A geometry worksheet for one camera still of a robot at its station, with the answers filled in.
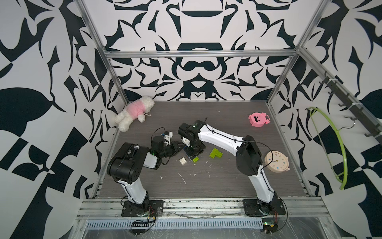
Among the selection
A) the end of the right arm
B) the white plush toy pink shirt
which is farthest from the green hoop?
the white plush toy pink shirt

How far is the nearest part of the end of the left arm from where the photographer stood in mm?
764

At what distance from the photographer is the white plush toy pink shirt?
1.04 meters
